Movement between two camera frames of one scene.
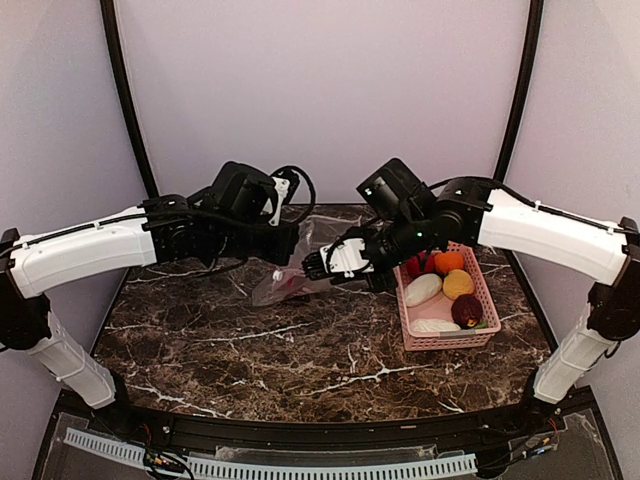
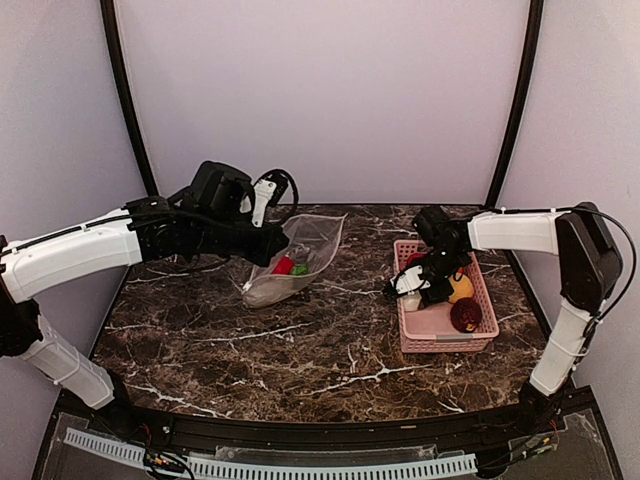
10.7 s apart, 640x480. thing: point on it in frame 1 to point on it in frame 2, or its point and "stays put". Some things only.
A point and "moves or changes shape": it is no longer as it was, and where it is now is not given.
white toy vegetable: x=421 y=287 moves or changes shape
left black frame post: x=122 y=78 stays put
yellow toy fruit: x=458 y=282 stays put
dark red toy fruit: x=467 y=311 stays put
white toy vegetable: x=433 y=325 to x=412 y=302
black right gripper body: x=384 y=282 to x=444 y=263
